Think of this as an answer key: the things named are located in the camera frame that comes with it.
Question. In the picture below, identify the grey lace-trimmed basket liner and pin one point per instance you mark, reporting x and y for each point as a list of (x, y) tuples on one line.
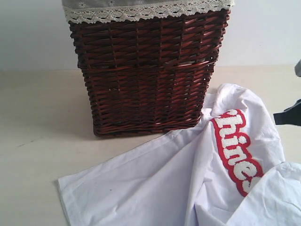
[(106, 11)]

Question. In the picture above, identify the dark red wicker basket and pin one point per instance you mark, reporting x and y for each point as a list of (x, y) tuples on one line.
[(148, 76)]

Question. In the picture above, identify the white t-shirt red lettering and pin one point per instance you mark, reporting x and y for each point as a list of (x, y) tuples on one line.
[(228, 170)]

